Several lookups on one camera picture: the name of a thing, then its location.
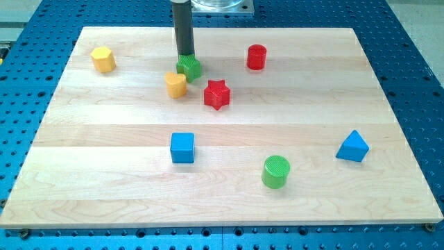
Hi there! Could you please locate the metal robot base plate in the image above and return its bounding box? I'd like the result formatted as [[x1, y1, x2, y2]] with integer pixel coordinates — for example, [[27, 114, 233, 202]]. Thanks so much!
[[191, 0, 255, 15]]

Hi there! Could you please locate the red star block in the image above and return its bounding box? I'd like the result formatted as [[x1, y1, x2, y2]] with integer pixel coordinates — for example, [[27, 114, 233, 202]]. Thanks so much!
[[204, 80, 230, 110]]

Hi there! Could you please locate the red cylinder block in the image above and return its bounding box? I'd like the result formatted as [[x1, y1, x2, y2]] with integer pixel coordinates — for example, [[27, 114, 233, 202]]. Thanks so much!
[[247, 44, 267, 70]]

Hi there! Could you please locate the blue cube block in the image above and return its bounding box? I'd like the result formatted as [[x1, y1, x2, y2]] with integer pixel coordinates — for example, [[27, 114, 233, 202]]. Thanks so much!
[[170, 133, 194, 163]]

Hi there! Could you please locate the blue triangle block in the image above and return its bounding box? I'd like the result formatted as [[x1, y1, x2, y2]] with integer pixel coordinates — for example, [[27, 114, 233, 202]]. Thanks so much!
[[336, 130, 370, 163]]

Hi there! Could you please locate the green cylinder block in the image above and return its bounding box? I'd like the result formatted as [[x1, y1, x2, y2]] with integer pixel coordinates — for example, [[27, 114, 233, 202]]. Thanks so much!
[[261, 155, 290, 189]]

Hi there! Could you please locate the green star block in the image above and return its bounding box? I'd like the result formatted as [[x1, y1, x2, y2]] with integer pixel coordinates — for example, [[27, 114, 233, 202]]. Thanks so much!
[[176, 54, 202, 83]]

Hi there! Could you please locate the light wooden board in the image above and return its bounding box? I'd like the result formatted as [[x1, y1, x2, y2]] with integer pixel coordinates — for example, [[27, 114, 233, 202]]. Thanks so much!
[[1, 26, 443, 229]]

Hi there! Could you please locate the yellow heart block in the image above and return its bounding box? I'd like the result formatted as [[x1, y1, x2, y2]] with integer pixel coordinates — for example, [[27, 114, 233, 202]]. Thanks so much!
[[164, 72, 187, 99]]

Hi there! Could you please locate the blue perforated table plate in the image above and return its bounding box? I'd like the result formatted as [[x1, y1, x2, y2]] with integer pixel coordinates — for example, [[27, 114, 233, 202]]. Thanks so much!
[[1, 1, 443, 249]]

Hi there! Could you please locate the yellow hexagon block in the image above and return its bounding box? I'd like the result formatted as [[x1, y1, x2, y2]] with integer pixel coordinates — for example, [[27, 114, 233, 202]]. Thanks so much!
[[90, 47, 116, 73]]

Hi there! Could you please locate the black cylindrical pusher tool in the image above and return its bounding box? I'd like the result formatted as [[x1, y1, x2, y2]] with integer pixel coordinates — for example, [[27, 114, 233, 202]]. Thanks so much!
[[170, 0, 195, 56]]

